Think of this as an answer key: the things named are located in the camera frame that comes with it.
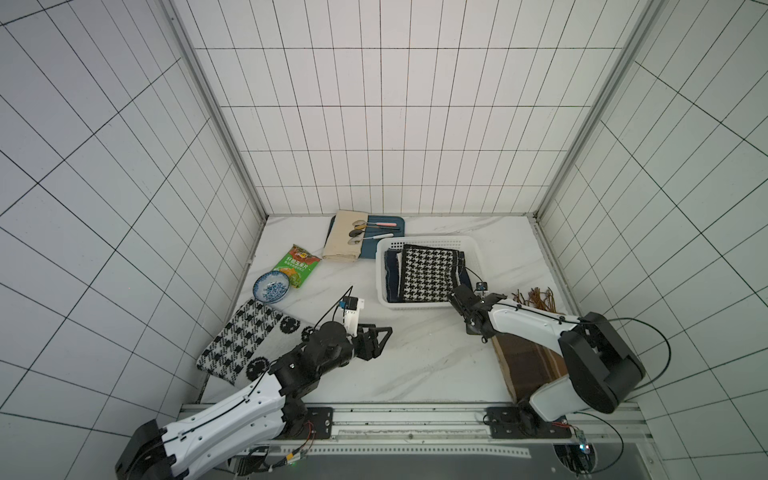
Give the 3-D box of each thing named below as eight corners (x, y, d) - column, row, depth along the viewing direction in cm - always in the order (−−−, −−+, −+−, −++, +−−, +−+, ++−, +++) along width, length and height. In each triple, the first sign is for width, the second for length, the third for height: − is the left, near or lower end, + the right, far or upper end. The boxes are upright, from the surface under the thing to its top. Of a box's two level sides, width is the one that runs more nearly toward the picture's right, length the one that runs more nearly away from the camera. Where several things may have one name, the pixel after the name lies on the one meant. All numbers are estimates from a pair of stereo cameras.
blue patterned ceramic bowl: (250, 298, 97) (246, 293, 94) (265, 274, 103) (262, 268, 101) (279, 306, 96) (276, 300, 93) (293, 281, 102) (290, 275, 99)
